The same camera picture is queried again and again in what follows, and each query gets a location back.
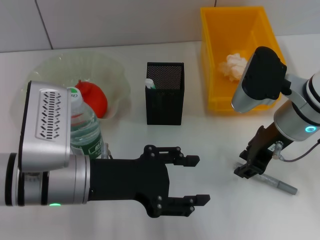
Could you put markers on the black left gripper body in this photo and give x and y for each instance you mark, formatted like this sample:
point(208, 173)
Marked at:
point(127, 180)

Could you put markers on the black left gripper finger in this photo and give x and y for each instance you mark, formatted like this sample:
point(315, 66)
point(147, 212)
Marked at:
point(203, 199)
point(192, 160)

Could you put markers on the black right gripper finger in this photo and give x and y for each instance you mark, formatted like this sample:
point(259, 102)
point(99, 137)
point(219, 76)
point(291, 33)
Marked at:
point(255, 166)
point(245, 155)

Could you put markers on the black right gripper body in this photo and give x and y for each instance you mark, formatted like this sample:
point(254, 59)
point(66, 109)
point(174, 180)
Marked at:
point(270, 140)

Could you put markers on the grey marker pen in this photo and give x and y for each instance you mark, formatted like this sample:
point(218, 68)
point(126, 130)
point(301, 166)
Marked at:
point(285, 186)

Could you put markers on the clear green-label water bottle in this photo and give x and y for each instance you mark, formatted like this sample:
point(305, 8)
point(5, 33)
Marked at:
point(87, 130)

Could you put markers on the white paper ball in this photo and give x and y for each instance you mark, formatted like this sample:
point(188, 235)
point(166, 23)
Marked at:
point(233, 67)

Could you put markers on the mint green utility knife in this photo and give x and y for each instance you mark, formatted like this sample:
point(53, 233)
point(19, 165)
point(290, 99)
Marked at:
point(150, 83)

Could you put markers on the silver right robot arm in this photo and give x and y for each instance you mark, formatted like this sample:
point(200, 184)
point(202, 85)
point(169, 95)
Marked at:
point(262, 77)

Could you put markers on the black mesh pen holder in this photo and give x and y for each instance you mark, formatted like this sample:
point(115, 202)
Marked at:
point(163, 110)

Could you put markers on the clear wavy glass fruit plate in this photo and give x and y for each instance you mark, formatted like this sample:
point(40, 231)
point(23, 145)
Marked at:
point(100, 67)

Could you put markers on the yellow plastic bin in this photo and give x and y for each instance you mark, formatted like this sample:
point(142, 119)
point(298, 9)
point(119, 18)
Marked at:
point(225, 30)

